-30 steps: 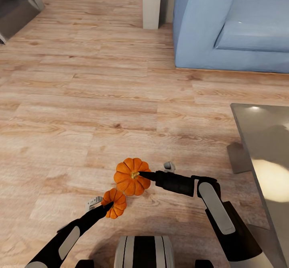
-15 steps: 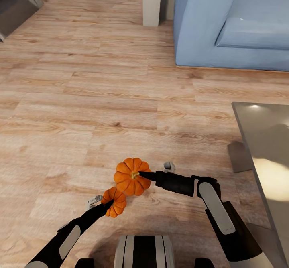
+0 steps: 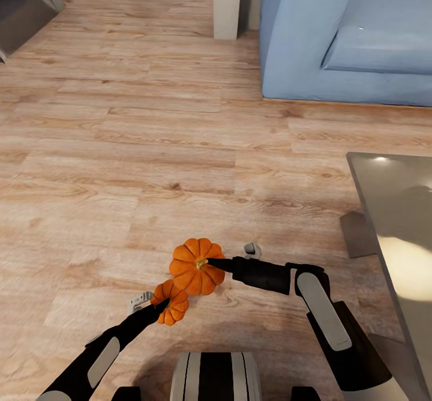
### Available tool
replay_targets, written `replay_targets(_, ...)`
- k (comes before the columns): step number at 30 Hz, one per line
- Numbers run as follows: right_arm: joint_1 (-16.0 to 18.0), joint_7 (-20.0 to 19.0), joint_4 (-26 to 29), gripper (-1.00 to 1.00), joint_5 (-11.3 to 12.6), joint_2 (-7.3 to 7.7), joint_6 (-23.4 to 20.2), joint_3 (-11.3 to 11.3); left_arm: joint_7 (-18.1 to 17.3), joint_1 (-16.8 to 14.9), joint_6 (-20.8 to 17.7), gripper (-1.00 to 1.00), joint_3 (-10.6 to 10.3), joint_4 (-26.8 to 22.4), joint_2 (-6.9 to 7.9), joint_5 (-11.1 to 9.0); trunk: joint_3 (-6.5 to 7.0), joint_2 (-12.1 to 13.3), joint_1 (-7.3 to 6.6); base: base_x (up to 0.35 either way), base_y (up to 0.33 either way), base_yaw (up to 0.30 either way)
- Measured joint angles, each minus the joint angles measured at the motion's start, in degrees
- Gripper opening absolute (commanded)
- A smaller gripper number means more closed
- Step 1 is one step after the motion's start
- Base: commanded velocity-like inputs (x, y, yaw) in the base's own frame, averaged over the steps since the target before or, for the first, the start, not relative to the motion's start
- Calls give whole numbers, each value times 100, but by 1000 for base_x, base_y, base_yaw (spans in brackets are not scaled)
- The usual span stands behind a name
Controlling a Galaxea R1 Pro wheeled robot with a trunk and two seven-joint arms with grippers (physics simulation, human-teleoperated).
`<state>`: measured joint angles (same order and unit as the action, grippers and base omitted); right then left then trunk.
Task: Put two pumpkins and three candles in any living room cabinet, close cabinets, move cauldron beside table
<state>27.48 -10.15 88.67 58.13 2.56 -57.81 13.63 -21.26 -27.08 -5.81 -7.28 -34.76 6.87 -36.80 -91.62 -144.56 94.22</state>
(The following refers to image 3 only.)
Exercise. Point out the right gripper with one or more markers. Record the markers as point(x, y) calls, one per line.
point(248, 271)

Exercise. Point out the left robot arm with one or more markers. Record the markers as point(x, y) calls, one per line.
point(79, 381)

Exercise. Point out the stairs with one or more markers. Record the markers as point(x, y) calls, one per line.
point(20, 20)

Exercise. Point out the pumpkin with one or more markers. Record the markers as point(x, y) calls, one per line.
point(190, 269)
point(178, 305)

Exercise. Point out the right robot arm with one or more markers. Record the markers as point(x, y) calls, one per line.
point(357, 367)

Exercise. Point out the sofa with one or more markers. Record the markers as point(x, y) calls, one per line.
point(372, 53)

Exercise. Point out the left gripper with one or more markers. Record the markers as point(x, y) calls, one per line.
point(147, 316)

